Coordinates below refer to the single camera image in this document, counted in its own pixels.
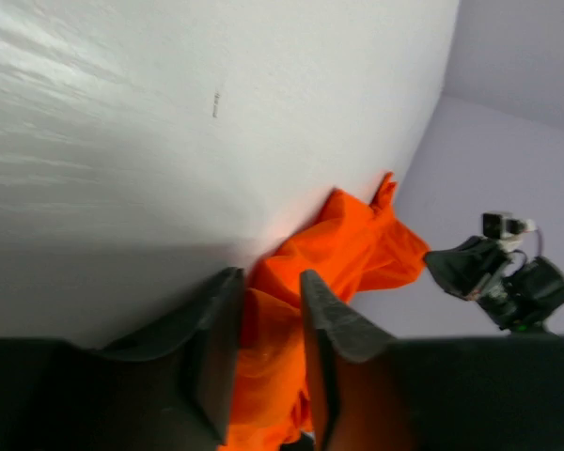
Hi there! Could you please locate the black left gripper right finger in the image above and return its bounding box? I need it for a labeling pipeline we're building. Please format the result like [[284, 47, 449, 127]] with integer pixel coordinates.
[[299, 270, 564, 451]]

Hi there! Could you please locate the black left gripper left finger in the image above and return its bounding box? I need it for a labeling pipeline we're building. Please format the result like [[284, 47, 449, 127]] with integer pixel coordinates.
[[0, 268, 244, 450]]

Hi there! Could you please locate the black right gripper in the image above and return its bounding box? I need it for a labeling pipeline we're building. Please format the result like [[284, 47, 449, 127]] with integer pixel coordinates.
[[424, 236, 564, 332]]

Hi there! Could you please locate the orange t shirt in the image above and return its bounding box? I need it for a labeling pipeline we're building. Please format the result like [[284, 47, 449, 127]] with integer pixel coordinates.
[[222, 173, 429, 450]]

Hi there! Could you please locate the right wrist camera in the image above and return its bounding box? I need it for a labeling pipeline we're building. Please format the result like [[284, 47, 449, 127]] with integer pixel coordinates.
[[481, 211, 538, 253]]

